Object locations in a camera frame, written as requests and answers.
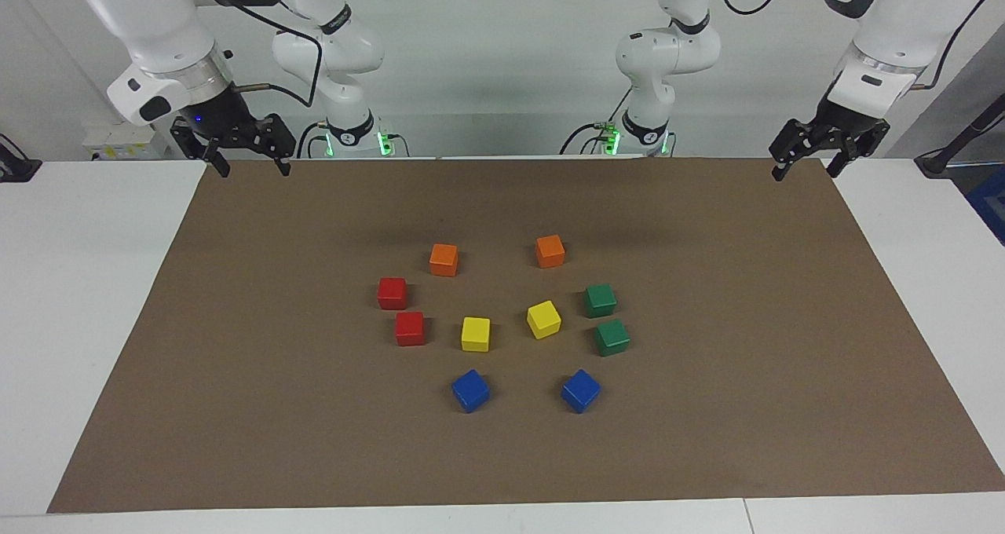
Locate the green wooden block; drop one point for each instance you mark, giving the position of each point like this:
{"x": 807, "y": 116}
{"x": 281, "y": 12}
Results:
{"x": 612, "y": 338}
{"x": 600, "y": 301}

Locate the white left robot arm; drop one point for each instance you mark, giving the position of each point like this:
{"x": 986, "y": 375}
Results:
{"x": 667, "y": 47}

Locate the yellow wooden block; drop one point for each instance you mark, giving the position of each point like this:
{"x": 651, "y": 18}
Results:
{"x": 543, "y": 320}
{"x": 475, "y": 334}

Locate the white power strip box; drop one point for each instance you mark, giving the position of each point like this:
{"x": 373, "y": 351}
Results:
{"x": 118, "y": 141}

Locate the brown table mat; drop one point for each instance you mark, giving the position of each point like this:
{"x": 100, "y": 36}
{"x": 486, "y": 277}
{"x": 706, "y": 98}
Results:
{"x": 502, "y": 455}

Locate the black clamp base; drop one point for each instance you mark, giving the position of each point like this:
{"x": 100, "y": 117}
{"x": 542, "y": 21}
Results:
{"x": 16, "y": 169}

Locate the blue wooden block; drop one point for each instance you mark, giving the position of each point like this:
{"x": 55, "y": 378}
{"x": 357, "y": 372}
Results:
{"x": 470, "y": 391}
{"x": 580, "y": 391}

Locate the black camera stand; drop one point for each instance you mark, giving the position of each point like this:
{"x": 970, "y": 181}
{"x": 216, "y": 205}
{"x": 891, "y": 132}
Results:
{"x": 954, "y": 145}

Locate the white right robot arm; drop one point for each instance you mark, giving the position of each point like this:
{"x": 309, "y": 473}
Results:
{"x": 157, "y": 16}

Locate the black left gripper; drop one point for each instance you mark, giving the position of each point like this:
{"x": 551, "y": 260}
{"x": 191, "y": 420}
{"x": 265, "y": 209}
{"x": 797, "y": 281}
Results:
{"x": 844, "y": 129}

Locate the red wooden block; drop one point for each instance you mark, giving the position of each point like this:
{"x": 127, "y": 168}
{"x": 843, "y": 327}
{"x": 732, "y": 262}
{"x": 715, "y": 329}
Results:
{"x": 392, "y": 294}
{"x": 410, "y": 329}

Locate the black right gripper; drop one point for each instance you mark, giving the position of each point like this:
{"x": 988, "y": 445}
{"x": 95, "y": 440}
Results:
{"x": 224, "y": 122}

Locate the orange wooden block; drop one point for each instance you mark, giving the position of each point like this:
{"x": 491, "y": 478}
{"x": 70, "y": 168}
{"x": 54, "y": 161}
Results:
{"x": 550, "y": 251}
{"x": 444, "y": 260}

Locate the blue crate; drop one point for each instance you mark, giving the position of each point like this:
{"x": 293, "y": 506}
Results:
{"x": 991, "y": 204}

